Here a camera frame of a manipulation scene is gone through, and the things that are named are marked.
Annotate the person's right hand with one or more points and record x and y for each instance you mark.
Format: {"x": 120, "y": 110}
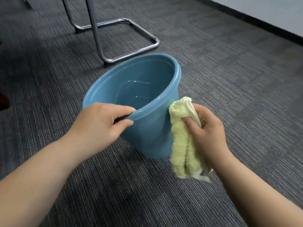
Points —
{"x": 210, "y": 139}

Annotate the person's left hand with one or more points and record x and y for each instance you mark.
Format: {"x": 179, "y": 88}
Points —
{"x": 97, "y": 127}

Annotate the person's right thumb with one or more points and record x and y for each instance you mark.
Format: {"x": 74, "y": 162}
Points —
{"x": 193, "y": 125}

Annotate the person's left thumb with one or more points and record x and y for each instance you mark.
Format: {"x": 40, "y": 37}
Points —
{"x": 123, "y": 126}

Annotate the light green towel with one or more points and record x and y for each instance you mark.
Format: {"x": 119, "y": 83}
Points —
{"x": 180, "y": 144}

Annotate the blue plastic bucket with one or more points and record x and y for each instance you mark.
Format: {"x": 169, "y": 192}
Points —
{"x": 151, "y": 134}

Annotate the person's left forearm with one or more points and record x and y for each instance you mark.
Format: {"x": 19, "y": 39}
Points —
{"x": 33, "y": 184}

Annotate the person's right forearm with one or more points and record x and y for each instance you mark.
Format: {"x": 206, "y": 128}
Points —
{"x": 258, "y": 198}

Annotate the dark brown object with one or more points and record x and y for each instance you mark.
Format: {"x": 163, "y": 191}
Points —
{"x": 3, "y": 102}

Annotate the grey metal chair leg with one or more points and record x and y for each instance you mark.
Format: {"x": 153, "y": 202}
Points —
{"x": 27, "y": 2}

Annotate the chrome chair frame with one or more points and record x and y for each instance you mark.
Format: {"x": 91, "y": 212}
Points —
{"x": 97, "y": 37}

